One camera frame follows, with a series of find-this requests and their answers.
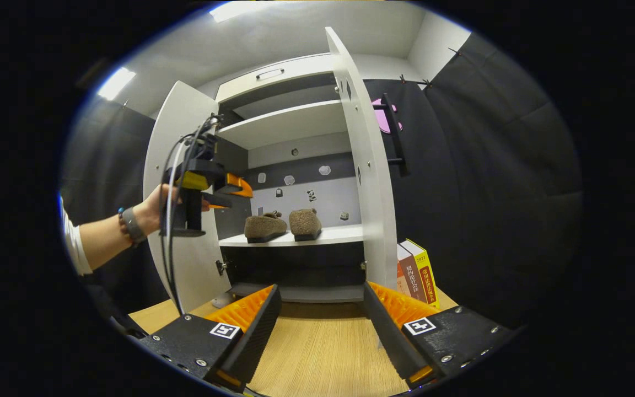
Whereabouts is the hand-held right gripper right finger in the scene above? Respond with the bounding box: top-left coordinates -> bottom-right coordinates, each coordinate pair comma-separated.
363,281 -> 516,389

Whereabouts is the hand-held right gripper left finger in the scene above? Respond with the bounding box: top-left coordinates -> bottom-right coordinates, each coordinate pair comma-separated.
140,284 -> 283,393

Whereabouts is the brown fuzzy shoe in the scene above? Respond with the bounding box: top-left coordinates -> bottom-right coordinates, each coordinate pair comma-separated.
244,211 -> 288,244
288,208 -> 322,242

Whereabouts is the white shoe cabinet door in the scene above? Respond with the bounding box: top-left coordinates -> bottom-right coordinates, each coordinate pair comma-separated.
325,26 -> 399,292
142,81 -> 233,314

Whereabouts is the white shoe cabinet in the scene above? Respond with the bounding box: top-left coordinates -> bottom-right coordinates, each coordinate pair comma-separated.
214,52 -> 366,303

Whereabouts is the white cabinet drawer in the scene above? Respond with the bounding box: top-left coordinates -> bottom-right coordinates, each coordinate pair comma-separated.
216,53 -> 335,103

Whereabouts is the grey wristband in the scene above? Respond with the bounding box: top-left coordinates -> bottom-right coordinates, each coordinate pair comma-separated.
118,207 -> 147,246

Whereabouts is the white sleeve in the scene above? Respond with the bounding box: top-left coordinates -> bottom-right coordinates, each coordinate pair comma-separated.
58,193 -> 93,276

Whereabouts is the narrow ceiling light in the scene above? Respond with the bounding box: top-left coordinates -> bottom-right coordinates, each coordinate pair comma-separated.
97,66 -> 137,101

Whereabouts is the wide ceiling light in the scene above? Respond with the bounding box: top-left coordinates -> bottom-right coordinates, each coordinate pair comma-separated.
209,0 -> 274,23

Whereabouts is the black backdrop cloth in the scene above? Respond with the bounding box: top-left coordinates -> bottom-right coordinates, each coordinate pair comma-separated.
61,33 -> 583,331

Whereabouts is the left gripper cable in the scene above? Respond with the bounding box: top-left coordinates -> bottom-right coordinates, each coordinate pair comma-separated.
159,114 -> 224,316

